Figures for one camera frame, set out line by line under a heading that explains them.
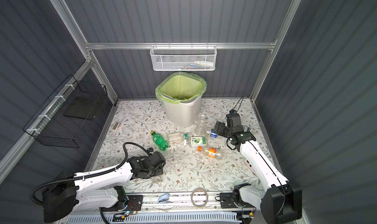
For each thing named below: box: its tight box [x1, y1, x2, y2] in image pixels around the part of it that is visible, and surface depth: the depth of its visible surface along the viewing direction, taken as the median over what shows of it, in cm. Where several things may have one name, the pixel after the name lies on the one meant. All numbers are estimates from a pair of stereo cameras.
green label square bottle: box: [186, 136, 210, 147], surface depth 93 cm
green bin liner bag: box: [155, 71, 208, 105], surface depth 96 cm
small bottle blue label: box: [210, 128, 218, 139], surface depth 96 cm
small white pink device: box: [111, 121, 122, 132], surface depth 103 cm
